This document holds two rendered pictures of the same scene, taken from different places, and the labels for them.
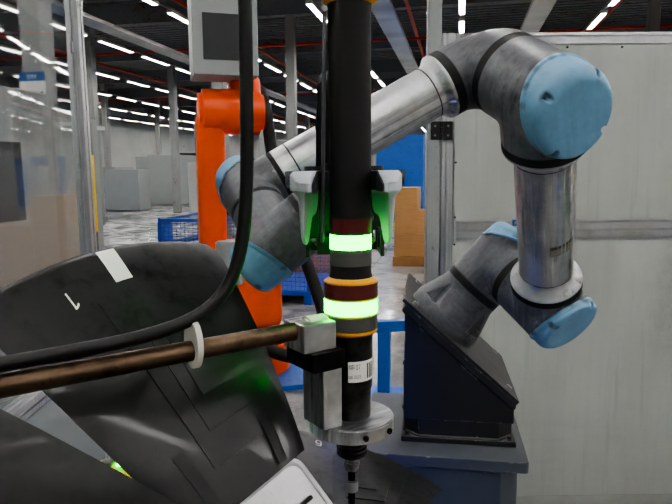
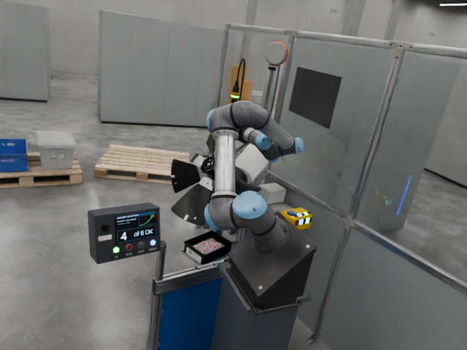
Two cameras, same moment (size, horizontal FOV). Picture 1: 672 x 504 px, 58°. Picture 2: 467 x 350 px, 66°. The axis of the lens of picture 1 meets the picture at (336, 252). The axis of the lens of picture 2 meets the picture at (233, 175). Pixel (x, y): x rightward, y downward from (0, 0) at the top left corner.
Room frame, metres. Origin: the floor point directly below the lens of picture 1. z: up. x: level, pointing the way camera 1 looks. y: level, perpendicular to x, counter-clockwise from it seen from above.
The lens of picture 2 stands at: (2.11, -1.14, 1.94)
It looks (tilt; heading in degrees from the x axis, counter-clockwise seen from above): 21 degrees down; 143
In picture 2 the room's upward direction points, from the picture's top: 9 degrees clockwise
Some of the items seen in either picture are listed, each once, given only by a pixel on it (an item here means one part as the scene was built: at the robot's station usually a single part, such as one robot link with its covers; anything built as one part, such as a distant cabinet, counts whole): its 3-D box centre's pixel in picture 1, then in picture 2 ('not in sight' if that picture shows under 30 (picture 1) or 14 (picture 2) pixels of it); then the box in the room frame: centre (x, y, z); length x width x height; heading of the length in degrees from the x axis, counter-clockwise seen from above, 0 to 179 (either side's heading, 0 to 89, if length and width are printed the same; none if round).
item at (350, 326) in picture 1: (351, 319); not in sight; (0.48, -0.01, 1.39); 0.04 x 0.04 x 0.01
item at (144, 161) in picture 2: not in sight; (146, 163); (-2.55, 0.74, 0.07); 1.20 x 1.00 x 0.15; 63
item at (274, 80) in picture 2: not in sight; (253, 182); (0.07, 0.57, 0.90); 0.08 x 0.06 x 1.80; 36
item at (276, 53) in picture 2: not in sight; (276, 53); (0.07, 0.57, 1.88); 0.16 x 0.07 x 0.16; 36
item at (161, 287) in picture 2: not in sight; (233, 264); (0.85, -0.11, 0.82); 0.90 x 0.04 x 0.08; 91
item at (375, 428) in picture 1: (341, 373); not in sight; (0.48, 0.00, 1.35); 0.09 x 0.07 x 0.10; 126
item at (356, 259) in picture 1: (350, 257); not in sight; (0.48, -0.01, 1.44); 0.03 x 0.03 x 0.01
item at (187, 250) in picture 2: not in sight; (208, 247); (0.68, -0.18, 0.85); 0.22 x 0.17 x 0.07; 105
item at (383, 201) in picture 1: (384, 207); not in sight; (0.49, -0.04, 1.48); 0.09 x 0.03 x 0.06; 12
